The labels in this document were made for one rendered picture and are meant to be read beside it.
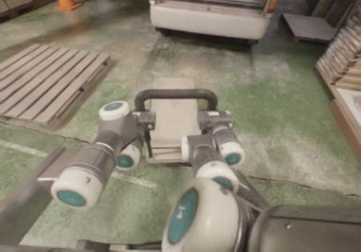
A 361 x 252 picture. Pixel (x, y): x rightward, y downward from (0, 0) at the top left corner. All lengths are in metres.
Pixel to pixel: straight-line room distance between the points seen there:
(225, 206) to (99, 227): 1.13
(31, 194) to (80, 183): 0.09
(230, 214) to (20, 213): 0.33
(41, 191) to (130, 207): 0.88
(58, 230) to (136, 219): 0.46
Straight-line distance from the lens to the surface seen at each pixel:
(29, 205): 0.40
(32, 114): 1.84
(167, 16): 2.35
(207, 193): 0.18
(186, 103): 1.39
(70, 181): 0.34
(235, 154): 0.51
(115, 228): 1.24
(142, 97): 0.66
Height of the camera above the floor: 1.19
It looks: 50 degrees down
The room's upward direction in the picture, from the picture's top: 3 degrees clockwise
